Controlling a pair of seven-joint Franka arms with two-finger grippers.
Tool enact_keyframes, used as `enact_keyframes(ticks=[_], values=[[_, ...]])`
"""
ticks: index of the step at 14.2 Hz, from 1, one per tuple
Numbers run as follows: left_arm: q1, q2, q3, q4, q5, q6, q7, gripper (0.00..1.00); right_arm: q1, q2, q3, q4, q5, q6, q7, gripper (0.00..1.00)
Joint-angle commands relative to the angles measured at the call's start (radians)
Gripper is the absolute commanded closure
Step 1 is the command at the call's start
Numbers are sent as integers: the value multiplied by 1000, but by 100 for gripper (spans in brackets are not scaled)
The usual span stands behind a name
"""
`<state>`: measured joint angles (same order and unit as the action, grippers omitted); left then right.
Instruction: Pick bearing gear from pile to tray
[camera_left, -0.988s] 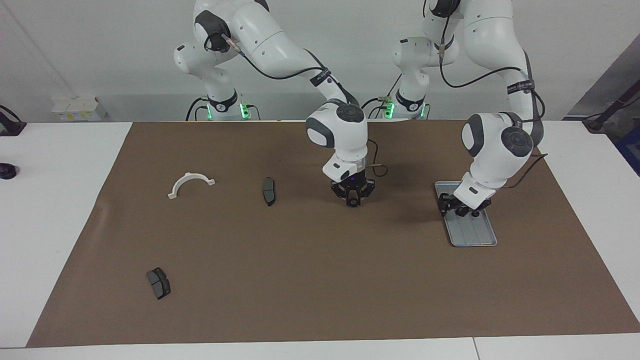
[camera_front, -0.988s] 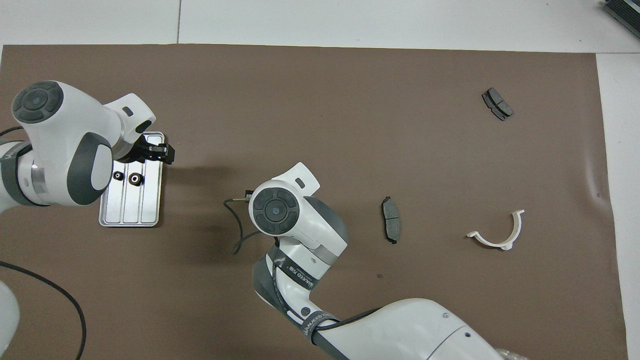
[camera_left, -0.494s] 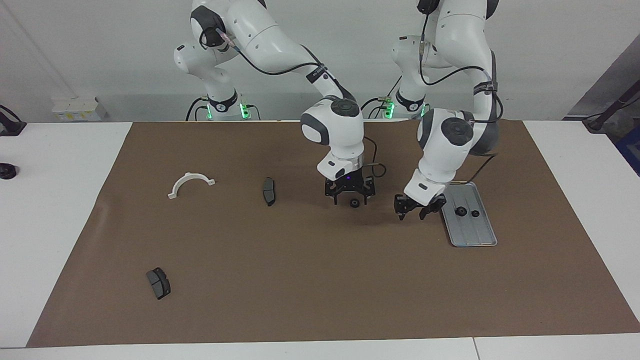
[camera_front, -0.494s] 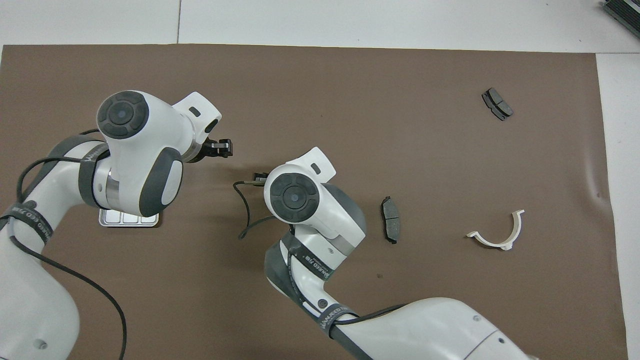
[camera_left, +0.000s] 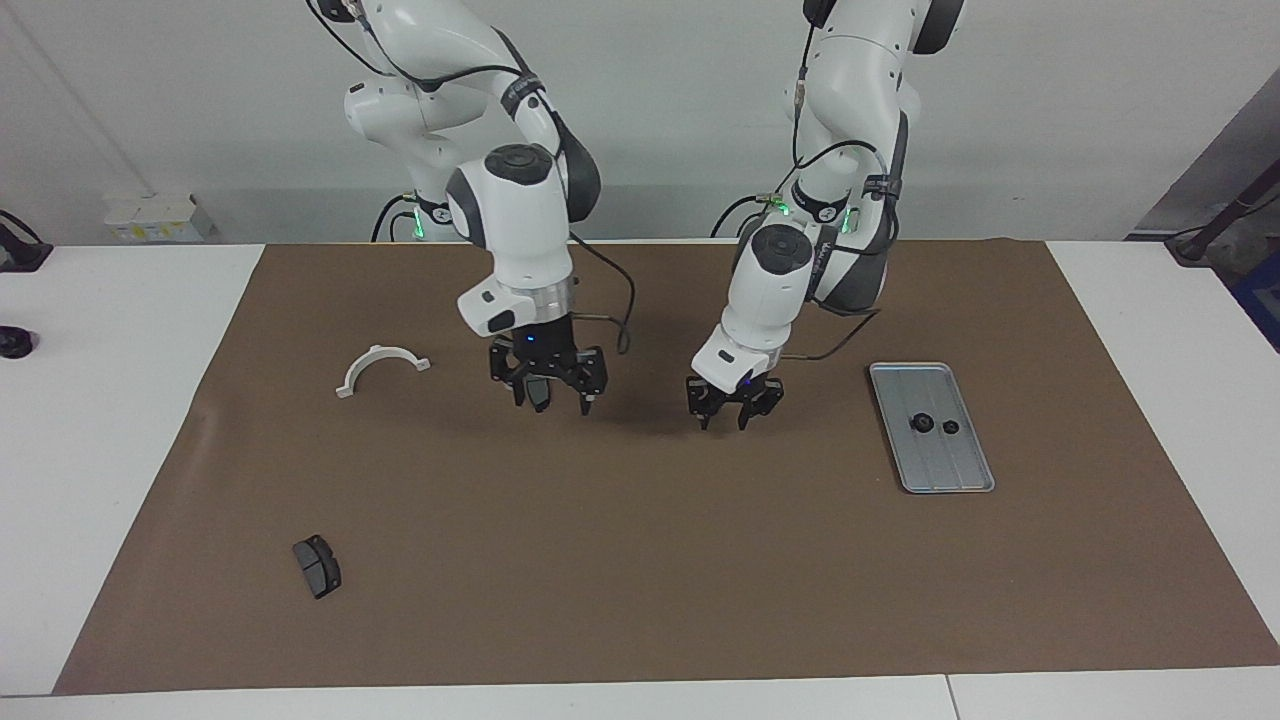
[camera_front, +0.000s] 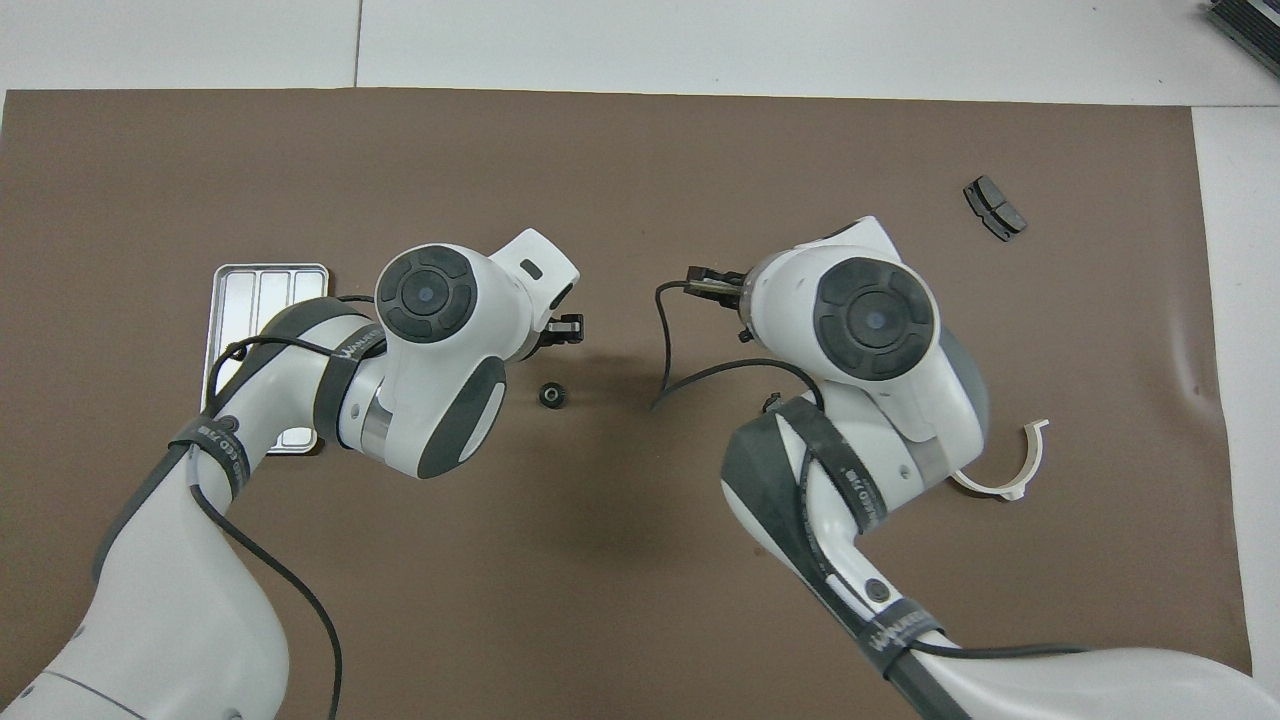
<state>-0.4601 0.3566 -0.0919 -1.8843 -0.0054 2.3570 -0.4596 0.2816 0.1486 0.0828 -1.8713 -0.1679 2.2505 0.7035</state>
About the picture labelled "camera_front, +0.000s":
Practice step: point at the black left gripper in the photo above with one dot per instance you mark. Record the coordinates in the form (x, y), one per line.
(565, 330)

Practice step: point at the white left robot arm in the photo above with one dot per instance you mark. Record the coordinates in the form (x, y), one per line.
(440, 400)

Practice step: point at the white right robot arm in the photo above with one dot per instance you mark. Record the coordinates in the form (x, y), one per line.
(790, 290)

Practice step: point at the silver metal tray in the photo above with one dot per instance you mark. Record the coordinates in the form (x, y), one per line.
(250, 290)

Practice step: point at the brown table mat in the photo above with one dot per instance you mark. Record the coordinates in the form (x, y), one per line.
(620, 180)

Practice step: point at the wide dark brake pad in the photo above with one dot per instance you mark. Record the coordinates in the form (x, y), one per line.
(995, 208)

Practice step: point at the dark grey ribbed box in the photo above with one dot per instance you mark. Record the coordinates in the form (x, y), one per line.
(1250, 30)

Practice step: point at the white curved plastic bracket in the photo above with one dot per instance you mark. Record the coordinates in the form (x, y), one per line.
(1000, 490)

